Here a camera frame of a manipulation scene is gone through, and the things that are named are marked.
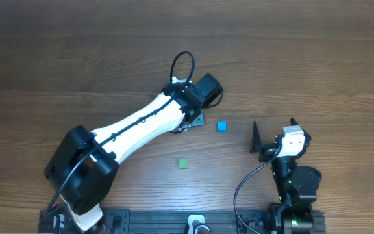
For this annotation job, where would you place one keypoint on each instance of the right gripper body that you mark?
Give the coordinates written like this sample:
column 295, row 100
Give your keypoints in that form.
column 269, row 151

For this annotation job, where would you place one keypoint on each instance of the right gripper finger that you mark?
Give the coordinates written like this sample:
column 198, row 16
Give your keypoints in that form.
column 294, row 122
column 256, row 139

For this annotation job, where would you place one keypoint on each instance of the green cube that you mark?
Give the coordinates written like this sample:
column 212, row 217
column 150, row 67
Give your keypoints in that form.
column 182, row 163

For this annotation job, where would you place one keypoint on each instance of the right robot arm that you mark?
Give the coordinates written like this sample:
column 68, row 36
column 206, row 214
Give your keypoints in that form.
column 292, row 182

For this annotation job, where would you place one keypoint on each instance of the blue cube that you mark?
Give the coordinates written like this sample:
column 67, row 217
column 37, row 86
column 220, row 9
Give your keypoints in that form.
column 221, row 126

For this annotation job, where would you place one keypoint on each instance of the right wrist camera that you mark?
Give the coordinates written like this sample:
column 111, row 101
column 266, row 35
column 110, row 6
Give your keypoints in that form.
column 292, row 141

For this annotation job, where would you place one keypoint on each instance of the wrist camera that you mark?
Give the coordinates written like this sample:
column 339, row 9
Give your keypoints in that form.
column 292, row 141
column 179, row 80

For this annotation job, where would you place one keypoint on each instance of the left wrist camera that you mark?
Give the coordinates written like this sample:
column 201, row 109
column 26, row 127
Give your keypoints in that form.
column 179, row 80

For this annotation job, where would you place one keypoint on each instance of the mounting rail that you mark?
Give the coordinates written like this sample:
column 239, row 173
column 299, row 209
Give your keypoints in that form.
column 161, row 222

